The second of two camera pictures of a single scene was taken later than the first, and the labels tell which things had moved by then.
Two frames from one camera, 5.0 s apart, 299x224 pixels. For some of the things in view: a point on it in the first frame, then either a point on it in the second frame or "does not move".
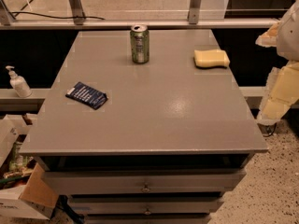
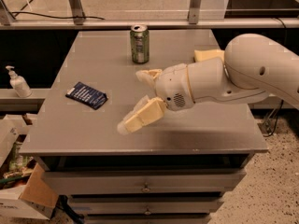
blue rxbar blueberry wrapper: (87, 94) does not move
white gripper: (290, 36) -> (172, 86)
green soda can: (139, 37) does not move
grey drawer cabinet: (143, 127) does not move
